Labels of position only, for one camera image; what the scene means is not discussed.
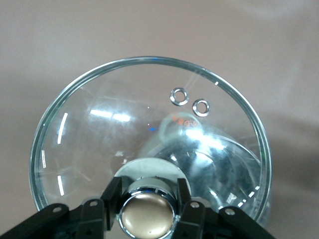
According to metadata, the glass pot lid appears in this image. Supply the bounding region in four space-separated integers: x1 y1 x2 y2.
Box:
29 56 273 237

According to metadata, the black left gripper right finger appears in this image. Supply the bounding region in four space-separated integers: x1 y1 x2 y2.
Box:
174 177 276 239

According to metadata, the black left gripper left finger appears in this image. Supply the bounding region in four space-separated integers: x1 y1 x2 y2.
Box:
0 175 123 239

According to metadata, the brown table mat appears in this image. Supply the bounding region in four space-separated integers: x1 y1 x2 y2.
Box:
0 0 319 239

